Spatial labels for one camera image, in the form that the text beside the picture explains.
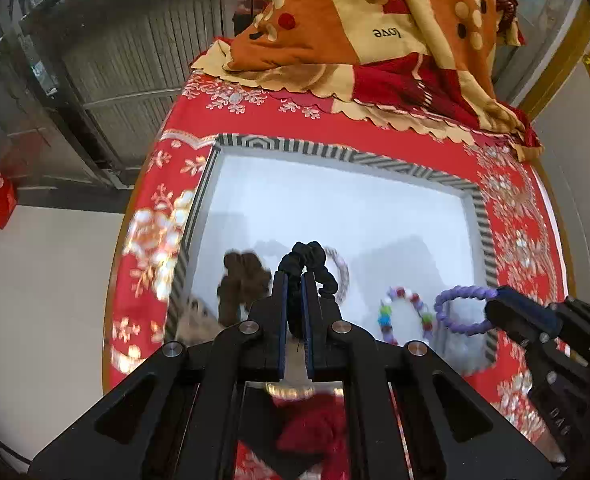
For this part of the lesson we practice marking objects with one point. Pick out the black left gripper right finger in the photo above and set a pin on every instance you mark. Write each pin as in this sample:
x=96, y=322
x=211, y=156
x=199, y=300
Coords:
x=408, y=414

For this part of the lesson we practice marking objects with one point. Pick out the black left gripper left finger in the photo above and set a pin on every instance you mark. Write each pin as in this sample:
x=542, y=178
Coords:
x=177, y=415

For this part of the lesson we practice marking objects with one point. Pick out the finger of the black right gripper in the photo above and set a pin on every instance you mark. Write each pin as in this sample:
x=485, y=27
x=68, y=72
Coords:
x=524, y=320

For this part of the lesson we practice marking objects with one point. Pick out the black fabric pouch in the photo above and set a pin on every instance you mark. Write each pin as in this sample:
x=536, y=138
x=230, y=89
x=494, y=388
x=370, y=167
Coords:
x=261, y=424

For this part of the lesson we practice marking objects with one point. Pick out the dark red velvet bow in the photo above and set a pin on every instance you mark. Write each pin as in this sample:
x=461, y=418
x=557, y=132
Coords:
x=317, y=426

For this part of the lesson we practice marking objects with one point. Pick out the red floral embroidered tablecloth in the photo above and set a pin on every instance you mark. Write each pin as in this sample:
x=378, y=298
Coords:
x=524, y=232

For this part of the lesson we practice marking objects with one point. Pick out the striped chevron tray box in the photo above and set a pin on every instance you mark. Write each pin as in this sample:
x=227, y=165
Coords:
x=386, y=221

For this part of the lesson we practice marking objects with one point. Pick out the orange cream love blanket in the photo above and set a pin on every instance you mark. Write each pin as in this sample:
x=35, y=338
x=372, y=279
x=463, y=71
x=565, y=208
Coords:
x=408, y=64

